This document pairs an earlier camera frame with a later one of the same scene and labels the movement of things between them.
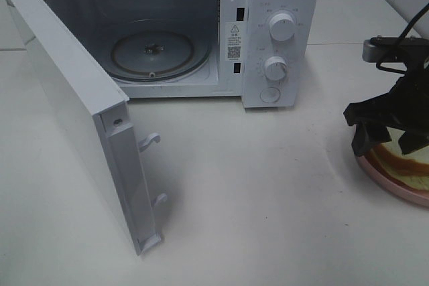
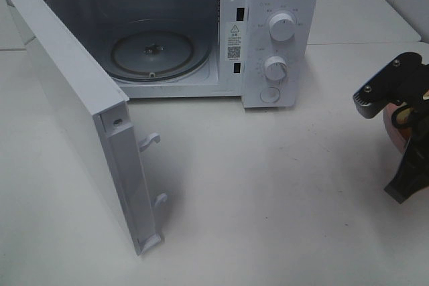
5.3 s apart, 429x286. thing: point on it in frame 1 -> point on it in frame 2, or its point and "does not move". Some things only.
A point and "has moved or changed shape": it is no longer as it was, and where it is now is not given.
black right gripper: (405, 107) -> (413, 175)
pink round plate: (418, 196) has moved or changed shape
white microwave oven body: (247, 31) does not move
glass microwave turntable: (159, 50) does not move
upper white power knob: (282, 27) does not move
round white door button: (270, 94) does not move
